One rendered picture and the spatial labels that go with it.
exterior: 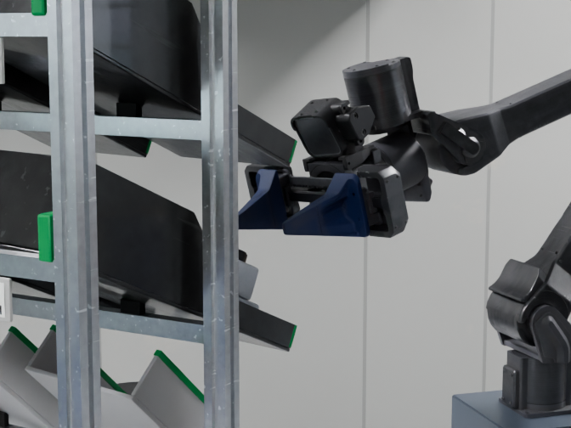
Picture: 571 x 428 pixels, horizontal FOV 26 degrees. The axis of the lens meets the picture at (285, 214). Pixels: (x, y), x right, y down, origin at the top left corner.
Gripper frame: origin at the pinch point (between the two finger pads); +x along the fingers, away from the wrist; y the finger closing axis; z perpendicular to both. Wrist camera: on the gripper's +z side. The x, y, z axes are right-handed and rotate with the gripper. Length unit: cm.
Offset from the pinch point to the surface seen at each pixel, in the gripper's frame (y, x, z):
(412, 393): -166, -176, -131
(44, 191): 6.4, 27.1, 11.6
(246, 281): 2.3, 7.9, -3.3
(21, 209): 4.6, 28.3, 10.6
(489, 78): -152, -219, -43
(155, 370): 7.5, 22.5, -4.4
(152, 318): 3.6, 19.1, -1.9
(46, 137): -17.4, 11.9, 10.6
